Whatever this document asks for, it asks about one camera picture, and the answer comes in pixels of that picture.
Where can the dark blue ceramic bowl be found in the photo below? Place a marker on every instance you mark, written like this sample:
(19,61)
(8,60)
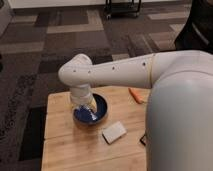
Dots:
(101,105)

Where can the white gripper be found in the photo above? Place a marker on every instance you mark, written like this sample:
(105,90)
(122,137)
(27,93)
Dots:
(82,96)

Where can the black wheeled cart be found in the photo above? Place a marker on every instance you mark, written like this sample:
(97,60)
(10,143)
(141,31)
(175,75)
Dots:
(123,8)

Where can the black office chair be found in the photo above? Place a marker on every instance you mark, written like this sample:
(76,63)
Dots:
(197,33)

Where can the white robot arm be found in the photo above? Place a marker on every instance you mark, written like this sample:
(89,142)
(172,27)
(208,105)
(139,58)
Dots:
(179,113)

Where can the orange pepper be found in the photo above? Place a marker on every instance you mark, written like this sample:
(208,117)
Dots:
(136,95)

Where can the white rectangular sponge block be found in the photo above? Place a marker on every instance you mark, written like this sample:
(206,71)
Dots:
(114,132)

